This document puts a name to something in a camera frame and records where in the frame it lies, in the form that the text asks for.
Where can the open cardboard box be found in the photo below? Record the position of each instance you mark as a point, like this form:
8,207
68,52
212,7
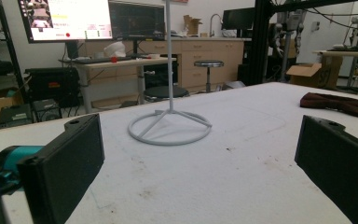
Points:
312,74

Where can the large bright monitor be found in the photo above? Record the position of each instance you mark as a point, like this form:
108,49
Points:
70,18

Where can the light wooden desk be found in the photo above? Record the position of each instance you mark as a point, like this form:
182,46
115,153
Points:
112,67

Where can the dark computer monitor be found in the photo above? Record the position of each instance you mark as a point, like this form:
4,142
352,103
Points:
136,20

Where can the silver faucet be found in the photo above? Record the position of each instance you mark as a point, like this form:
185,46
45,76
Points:
213,25

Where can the black keyboard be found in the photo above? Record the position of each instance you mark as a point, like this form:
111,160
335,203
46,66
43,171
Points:
105,59

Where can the small cardboard box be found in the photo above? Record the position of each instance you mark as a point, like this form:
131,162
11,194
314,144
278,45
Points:
192,25

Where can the white side table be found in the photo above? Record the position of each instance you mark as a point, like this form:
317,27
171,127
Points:
351,67

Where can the dark red folded cloth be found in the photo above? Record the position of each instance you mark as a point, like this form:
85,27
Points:
335,104

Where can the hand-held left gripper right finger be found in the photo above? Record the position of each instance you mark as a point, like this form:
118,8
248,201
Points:
338,165

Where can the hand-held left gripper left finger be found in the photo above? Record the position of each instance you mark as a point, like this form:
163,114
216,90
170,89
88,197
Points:
62,165

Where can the black shelf rack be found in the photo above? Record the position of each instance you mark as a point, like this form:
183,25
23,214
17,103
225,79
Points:
0,56

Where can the black equipment case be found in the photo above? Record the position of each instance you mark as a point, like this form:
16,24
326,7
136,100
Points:
53,84

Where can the black computer tower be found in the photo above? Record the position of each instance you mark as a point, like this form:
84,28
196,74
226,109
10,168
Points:
15,115

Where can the black monitor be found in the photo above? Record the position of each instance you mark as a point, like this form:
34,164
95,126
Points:
238,19

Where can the white metal stand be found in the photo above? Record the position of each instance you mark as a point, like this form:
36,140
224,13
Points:
169,93

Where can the wooden cabinet counter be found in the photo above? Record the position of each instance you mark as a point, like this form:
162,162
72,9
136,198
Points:
211,59

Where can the white cloth bundle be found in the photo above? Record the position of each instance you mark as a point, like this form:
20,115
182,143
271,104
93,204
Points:
115,49

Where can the black metal frame post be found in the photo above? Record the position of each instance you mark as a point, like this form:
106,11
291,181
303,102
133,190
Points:
259,40

